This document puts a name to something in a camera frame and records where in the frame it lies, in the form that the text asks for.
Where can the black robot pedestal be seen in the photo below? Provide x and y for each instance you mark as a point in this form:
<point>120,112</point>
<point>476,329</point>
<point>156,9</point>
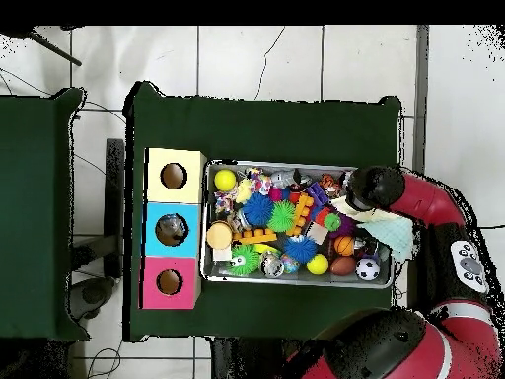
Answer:
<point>244,359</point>

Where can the large yellow ball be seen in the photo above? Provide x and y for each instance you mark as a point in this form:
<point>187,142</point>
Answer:
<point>225,181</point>

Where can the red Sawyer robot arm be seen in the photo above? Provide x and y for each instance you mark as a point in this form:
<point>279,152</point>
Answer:
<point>426,201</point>

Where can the light blue waffle cloth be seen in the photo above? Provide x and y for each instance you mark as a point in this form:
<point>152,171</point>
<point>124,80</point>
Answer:
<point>394,235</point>

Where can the small orange basketball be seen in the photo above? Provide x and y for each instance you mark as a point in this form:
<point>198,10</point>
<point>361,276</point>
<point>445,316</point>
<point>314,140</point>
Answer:
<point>344,245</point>

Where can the plain blue spiky ball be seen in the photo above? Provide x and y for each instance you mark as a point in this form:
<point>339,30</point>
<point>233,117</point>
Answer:
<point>258,209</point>

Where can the toy burger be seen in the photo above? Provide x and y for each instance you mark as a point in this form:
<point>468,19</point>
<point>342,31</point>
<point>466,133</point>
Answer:
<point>219,235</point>

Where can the green spiky ball with eyes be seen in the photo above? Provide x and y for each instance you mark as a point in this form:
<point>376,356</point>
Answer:
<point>246,259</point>

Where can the black tripod leg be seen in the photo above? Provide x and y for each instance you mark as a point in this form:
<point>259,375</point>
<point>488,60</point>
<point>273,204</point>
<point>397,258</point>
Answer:
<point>55,50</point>

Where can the wooden box with three holes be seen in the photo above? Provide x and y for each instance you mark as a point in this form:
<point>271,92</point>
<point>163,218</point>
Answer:
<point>185,244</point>

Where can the cream waffle cloth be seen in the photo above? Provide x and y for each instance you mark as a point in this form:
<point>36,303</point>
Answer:
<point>367,215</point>

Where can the dark green table cloth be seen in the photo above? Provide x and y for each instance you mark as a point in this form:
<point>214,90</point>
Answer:
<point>276,134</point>

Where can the neighbouring green covered table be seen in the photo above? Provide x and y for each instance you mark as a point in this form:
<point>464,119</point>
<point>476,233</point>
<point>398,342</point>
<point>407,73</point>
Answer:
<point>31,197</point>

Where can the clear plastic bottle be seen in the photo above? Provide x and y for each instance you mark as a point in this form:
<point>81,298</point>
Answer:
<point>172,229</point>

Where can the plain green spiky ball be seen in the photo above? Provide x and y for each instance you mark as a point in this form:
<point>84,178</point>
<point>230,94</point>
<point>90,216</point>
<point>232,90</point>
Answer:
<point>281,216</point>

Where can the small soccer ball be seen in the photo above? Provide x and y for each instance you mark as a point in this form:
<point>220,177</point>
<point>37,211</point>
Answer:
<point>367,269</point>

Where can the blue spiky ball with eyes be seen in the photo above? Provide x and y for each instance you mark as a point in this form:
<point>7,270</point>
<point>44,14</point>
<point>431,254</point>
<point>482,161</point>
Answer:
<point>300,249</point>

